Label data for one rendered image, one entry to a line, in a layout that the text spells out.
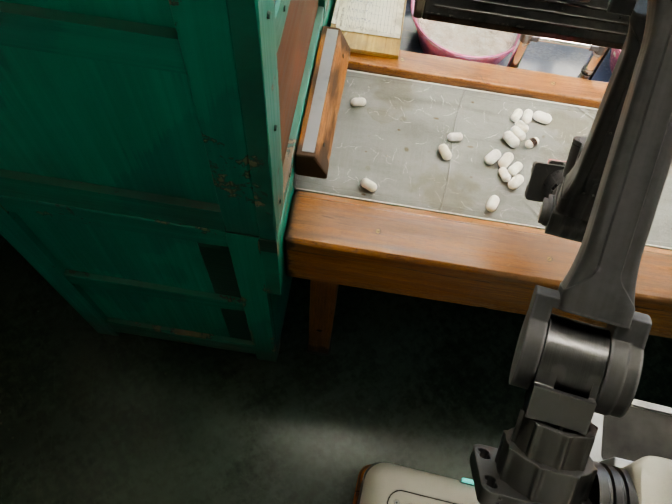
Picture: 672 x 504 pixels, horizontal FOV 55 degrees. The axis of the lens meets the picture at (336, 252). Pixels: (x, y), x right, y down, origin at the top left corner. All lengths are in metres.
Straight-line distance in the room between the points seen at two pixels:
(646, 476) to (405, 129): 0.85
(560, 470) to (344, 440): 1.25
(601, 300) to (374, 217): 0.65
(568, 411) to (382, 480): 0.98
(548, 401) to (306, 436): 1.28
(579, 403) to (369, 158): 0.78
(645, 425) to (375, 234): 0.55
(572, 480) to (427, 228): 0.66
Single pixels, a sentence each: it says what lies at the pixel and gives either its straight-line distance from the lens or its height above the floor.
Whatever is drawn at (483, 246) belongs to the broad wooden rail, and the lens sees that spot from 1.20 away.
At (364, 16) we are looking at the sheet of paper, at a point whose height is 0.78.
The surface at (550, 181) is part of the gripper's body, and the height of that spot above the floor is 0.94.
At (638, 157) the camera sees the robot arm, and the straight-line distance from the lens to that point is 0.61.
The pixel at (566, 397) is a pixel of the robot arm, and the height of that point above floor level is 1.26.
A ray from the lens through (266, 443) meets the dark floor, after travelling 1.84.
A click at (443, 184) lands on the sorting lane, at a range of 1.28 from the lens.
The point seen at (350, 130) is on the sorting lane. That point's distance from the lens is 1.31.
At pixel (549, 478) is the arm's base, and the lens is 0.63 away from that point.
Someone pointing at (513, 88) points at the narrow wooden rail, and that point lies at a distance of 1.42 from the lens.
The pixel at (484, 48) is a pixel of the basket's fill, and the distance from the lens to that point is 1.50.
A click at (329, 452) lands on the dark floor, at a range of 1.83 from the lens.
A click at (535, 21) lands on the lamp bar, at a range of 1.10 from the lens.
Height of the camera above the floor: 1.82
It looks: 66 degrees down
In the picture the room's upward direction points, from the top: 7 degrees clockwise
